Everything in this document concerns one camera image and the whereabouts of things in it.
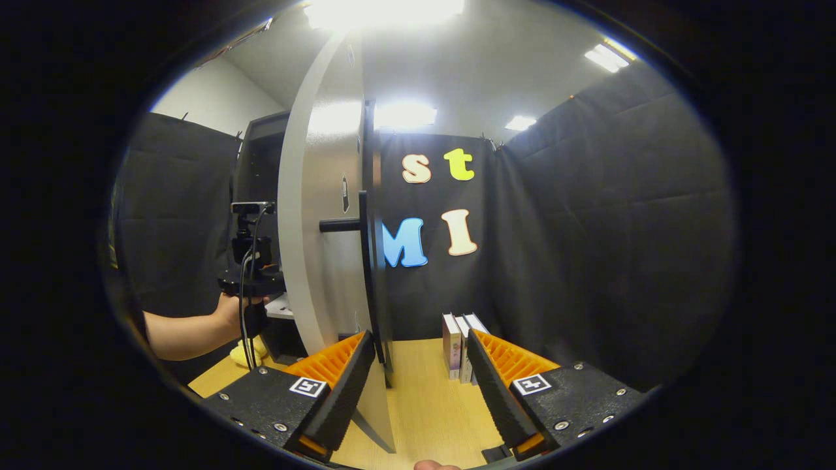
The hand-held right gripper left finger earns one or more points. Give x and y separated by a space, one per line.
343 395

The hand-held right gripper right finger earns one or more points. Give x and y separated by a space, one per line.
499 405

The grey cabinet door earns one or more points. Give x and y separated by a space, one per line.
320 196

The white spine book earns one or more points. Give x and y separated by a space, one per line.
465 352

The purple spine book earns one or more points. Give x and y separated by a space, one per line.
450 346

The cream plush toy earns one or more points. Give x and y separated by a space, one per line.
245 354

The black backdrop cloth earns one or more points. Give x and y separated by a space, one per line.
588 228

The ceiling light panel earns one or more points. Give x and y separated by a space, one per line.
405 114
382 13
607 57
520 123

